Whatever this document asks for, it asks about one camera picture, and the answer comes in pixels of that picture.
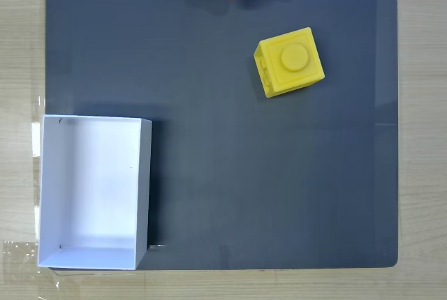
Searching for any yellow toy building block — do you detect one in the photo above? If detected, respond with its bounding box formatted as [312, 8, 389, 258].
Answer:
[253, 27, 325, 99]

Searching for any white open cardboard box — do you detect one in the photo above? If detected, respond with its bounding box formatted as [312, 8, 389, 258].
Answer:
[36, 114, 154, 271]

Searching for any dark grey table mat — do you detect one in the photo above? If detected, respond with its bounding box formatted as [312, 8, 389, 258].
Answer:
[45, 0, 400, 271]

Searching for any clear adhesive tape piece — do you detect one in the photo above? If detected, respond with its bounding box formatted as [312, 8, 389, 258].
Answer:
[2, 239, 62, 291]
[30, 96, 47, 158]

